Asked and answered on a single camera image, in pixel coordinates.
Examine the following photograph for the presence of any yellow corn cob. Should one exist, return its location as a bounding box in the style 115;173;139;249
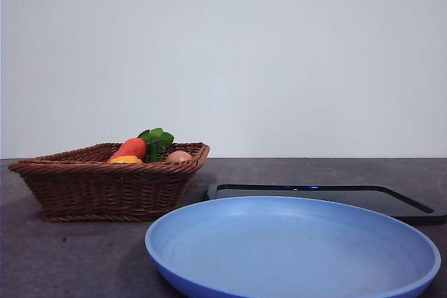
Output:
110;155;144;165

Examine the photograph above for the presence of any blue round plate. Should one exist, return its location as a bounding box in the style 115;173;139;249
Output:
145;195;441;298

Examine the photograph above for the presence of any brown wicker basket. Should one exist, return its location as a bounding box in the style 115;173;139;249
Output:
8;142;211;223

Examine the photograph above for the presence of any brown egg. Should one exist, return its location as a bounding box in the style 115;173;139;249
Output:
165;150;193;164

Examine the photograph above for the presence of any green leafy vegetable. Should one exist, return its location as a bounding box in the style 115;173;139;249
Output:
137;127;175;163

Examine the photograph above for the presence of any orange carrot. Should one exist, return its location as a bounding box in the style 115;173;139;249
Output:
108;137;147;160

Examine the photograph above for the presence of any black rectangular tray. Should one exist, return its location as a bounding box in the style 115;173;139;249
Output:
206;183;447;226

